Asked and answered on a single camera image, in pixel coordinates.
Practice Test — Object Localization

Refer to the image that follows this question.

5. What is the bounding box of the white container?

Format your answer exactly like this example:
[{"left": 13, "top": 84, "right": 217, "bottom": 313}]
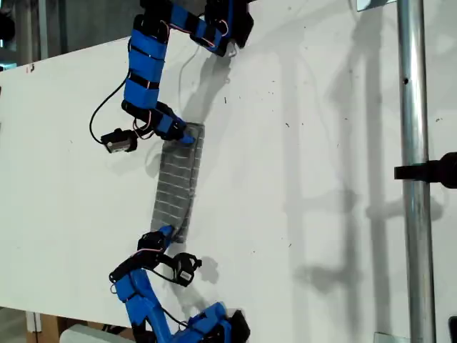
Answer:
[{"left": 59, "top": 323, "right": 136, "bottom": 343}]

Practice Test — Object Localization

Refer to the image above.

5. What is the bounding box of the brown wooden board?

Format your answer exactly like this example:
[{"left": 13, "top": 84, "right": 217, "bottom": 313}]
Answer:
[{"left": 26, "top": 312, "right": 61, "bottom": 343}]

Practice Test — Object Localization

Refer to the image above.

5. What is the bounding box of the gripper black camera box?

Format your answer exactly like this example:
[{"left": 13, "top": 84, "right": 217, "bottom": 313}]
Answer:
[
  {"left": 170, "top": 252, "right": 203, "bottom": 288},
  {"left": 100, "top": 128, "right": 139, "bottom": 154}
]

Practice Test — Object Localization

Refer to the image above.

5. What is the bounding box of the black post clamp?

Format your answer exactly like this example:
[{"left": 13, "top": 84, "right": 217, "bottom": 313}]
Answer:
[{"left": 393, "top": 151, "right": 457, "bottom": 189}]

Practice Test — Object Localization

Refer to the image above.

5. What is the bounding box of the steel post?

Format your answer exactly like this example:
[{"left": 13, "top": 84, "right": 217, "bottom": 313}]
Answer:
[{"left": 396, "top": 0, "right": 437, "bottom": 343}]

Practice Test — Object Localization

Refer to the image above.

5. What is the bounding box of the gripper black camera cable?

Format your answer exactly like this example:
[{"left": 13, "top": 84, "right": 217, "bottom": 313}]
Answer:
[
  {"left": 89, "top": 74, "right": 130, "bottom": 144},
  {"left": 162, "top": 307, "right": 189, "bottom": 329}
]

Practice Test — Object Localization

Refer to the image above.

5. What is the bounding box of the metal table bracket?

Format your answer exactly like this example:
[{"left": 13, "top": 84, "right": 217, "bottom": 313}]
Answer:
[{"left": 356, "top": 0, "right": 397, "bottom": 12}]

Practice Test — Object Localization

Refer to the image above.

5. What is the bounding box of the black round object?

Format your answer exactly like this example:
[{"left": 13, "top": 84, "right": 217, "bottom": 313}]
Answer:
[{"left": 0, "top": 12, "right": 16, "bottom": 42}]

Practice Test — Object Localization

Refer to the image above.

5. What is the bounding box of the grey striped towel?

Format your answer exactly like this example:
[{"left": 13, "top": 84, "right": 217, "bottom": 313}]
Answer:
[{"left": 149, "top": 121, "right": 207, "bottom": 244}]

